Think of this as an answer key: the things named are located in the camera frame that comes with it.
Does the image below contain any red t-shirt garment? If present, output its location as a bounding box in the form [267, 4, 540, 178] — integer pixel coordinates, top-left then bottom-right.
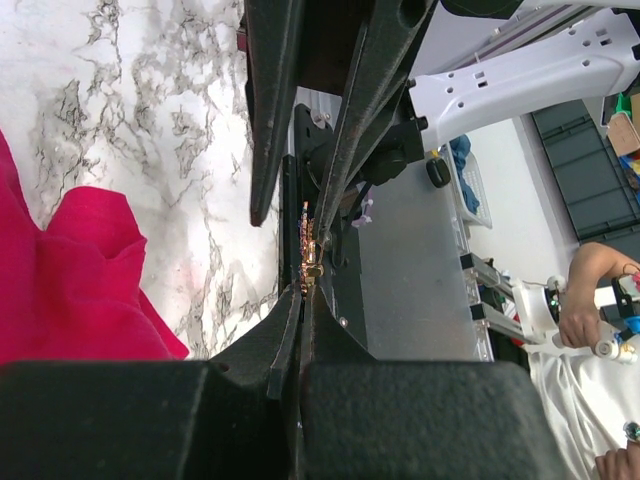
[1, 143, 188, 364]

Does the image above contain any operator forearm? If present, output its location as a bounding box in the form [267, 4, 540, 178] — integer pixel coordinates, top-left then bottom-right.
[566, 243, 639, 311]

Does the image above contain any operator bare hand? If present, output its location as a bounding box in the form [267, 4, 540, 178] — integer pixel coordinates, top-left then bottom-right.
[559, 299, 601, 349]

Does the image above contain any white laundry basket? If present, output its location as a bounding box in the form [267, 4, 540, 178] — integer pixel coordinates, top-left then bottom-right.
[440, 135, 493, 229]

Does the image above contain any black metal base rail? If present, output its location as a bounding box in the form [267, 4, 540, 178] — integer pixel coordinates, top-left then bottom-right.
[319, 161, 493, 361]

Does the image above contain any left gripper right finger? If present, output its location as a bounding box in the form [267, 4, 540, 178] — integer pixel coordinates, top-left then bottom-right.
[300, 288, 567, 479]

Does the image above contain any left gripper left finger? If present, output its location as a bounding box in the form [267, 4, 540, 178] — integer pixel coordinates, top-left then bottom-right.
[1, 287, 302, 479]

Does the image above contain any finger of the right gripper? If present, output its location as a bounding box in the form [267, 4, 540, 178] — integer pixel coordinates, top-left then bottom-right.
[245, 1, 305, 227]
[314, 1, 434, 247]

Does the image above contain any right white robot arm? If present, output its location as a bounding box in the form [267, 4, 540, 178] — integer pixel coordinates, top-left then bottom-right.
[244, 1, 639, 241]

